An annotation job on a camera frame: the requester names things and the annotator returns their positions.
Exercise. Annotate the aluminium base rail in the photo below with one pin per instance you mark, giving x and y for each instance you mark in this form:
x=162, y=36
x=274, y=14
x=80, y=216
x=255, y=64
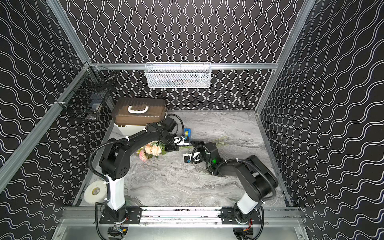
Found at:
x=190, y=217

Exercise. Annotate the blue tape dispenser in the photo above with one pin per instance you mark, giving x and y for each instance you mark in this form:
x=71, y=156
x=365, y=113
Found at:
x=187, y=134

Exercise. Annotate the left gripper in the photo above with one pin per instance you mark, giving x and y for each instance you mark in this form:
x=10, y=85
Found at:
x=172, y=146

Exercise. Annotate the white tape roll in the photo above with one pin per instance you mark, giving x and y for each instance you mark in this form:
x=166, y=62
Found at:
x=96, y=192

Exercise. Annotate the white wire basket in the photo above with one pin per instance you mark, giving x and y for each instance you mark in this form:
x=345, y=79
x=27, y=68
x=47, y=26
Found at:
x=173, y=75

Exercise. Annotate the brown lid storage box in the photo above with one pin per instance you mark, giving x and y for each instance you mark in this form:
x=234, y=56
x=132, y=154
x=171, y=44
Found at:
x=131, y=115

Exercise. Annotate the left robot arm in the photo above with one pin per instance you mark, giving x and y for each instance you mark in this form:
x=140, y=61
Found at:
x=111, y=161

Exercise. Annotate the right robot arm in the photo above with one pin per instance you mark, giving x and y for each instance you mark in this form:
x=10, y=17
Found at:
x=256, y=179

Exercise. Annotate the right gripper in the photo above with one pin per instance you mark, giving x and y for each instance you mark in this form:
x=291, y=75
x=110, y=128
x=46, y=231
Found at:
x=199, y=143

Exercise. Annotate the black wire basket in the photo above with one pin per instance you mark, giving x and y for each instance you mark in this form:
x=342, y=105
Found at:
x=86, y=101

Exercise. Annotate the pink flower bouquet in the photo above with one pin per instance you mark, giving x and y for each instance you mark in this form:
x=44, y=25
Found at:
x=152, y=150

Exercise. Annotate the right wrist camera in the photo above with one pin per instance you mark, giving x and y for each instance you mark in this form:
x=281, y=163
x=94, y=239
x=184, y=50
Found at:
x=189, y=157

